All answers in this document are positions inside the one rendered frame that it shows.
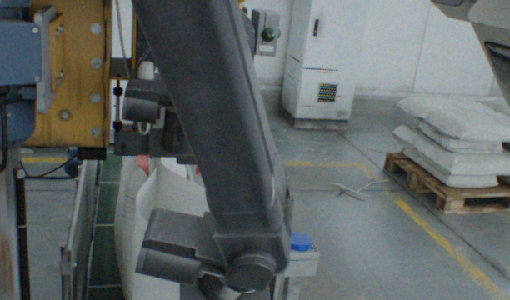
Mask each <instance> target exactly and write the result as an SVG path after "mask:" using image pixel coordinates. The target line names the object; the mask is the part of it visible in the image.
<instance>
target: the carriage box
mask: <svg viewBox="0 0 510 300"><path fill-rule="evenodd" d="M46 5H53V6H54V7H55V16H56V15H57V13H64V14H66V39H67V42H66V49H67V76H66V77H65V78H64V80H63V82H62V85H61V87H60V89H59V91H58V93H57V94H56V96H55V98H54V99H53V101H52V104H51V106H50V108H49V109H48V111H47V114H38V104H37V100H36V129H35V132H34V133H33V135H32V136H31V138H30V139H29V140H28V141H26V142H25V143H24V144H21V145H19V146H53V147H95V148H104V147H105V148H109V142H110V132H111V122H112V101H113V80H108V78H109V77H110V72H111V66H112V60H113V0H31V6H30V7H29V18H31V17H34V15H35V13H36V12H37V11H39V10H40V9H41V8H43V7H45V6H46Z"/></svg>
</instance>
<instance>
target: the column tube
mask: <svg viewBox="0 0 510 300"><path fill-rule="evenodd" d="M2 161H3V150H0V164H1V165H2ZM20 161H22V158H21V146H17V147H12V148H9V149H8V150H7V167H6V169H5V170H4V171H3V172H0V300H23V295H22V278H21V263H20V250H19V249H20V247H19V236H18V235H19V231H18V228H17V226H18V203H17V189H16V185H17V184H16V175H14V174H13V169H14V168H15V169H16V168H21V167H22V166H21V164H20Z"/></svg>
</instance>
